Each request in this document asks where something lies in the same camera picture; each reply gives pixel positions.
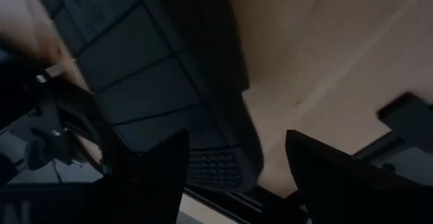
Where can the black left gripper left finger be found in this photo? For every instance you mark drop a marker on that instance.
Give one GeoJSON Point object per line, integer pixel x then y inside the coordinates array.
{"type": "Point", "coordinates": [142, 190]}

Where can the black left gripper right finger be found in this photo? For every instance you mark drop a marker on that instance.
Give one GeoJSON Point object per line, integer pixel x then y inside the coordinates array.
{"type": "Point", "coordinates": [355, 193]}

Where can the black slide sandal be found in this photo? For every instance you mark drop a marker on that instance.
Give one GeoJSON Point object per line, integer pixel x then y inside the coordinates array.
{"type": "Point", "coordinates": [145, 82]}

